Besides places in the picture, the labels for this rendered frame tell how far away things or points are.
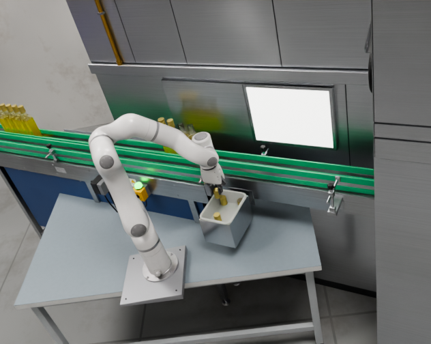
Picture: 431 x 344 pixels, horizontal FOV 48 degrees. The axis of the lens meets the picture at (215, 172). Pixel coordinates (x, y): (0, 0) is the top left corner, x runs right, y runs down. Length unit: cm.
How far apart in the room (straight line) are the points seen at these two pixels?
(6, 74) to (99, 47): 292
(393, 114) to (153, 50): 128
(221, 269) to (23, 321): 180
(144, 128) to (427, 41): 109
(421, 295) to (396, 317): 23
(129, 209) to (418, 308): 139
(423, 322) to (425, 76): 129
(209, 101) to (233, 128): 19
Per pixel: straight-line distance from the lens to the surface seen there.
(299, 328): 286
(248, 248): 251
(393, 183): 195
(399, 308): 252
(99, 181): 286
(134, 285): 252
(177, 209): 275
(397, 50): 164
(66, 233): 304
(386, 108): 176
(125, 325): 340
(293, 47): 217
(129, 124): 200
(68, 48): 523
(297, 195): 238
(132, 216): 218
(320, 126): 231
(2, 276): 426
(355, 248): 285
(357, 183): 224
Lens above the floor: 258
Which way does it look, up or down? 37 degrees down
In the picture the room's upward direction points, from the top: 15 degrees counter-clockwise
